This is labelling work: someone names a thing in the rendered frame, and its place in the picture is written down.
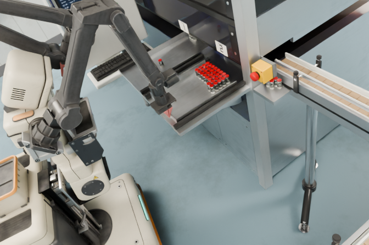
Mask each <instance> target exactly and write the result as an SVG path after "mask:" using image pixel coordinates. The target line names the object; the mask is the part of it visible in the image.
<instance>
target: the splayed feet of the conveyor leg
mask: <svg viewBox="0 0 369 245"><path fill-rule="evenodd" d="M317 167H318V164H317V161H316V160H315V169H316V168H317ZM316 185H317V183H316V181H315V179H314V184H313V185H312V186H307V185H306V184H305V179H303V180H302V188H303V190H304V199H303V207H302V212H301V221H300V224H299V230H300V232H302V233H308V232H309V231H310V227H309V225H308V224H309V215H310V205H311V196H312V193H313V192H315V191H316Z"/></svg>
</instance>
